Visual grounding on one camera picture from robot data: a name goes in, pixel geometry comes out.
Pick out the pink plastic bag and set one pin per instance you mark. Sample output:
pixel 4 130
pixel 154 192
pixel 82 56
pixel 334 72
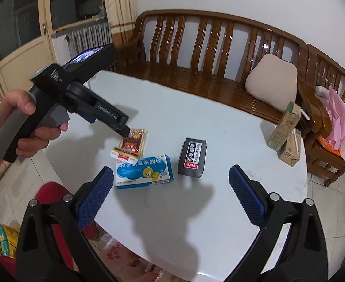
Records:
pixel 342 120

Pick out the person's left leg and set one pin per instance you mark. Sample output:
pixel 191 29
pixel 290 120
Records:
pixel 52 195

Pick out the long wooden sofa bench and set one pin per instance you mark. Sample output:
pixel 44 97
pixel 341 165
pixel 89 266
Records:
pixel 190 76

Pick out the short brown drink carton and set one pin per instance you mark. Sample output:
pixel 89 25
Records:
pixel 291 154

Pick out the colourful printed bag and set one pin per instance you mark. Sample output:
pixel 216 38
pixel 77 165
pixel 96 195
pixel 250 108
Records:
pixel 2 238

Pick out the black rectangular box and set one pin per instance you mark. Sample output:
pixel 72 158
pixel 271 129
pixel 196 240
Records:
pixel 193 157

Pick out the blue medicine box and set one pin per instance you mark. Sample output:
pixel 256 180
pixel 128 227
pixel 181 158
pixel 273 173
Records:
pixel 143 171

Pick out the beige cushion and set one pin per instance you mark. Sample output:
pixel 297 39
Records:
pixel 272 82

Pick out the cream framed window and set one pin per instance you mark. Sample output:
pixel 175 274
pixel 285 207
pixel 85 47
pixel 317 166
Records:
pixel 75 3

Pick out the grey radiator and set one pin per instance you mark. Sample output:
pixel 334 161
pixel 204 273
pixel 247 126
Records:
pixel 90 36

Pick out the white rolled cloth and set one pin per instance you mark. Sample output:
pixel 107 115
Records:
pixel 322 91

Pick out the tall green drink carton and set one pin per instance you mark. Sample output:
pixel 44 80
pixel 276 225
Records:
pixel 284 126

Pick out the wooden armchair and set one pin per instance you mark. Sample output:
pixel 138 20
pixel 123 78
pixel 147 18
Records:
pixel 322 117

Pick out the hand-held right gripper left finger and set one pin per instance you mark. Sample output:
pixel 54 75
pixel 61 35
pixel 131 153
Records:
pixel 96 198

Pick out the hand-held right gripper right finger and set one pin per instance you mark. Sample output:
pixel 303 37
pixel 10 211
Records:
pixel 246 195

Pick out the red printed white plastic bag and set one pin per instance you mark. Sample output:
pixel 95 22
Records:
pixel 116 257

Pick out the brown patterned small box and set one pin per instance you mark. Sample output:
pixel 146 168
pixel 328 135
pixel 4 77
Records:
pixel 131 145

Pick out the person's left hand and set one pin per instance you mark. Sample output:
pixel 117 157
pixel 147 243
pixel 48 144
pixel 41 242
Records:
pixel 19 101

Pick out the orange seat pad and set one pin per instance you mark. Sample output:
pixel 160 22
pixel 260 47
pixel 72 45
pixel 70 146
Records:
pixel 329 145

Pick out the cream balcony door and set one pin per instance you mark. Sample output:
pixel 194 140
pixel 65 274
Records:
pixel 16 35

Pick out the white top wooden table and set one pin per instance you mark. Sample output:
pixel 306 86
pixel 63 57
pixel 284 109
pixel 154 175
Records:
pixel 190 211

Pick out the beige curtain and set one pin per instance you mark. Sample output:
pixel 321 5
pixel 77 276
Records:
pixel 119 8

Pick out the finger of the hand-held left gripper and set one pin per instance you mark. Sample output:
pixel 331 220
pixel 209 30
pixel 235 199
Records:
pixel 85 116
pixel 125 130

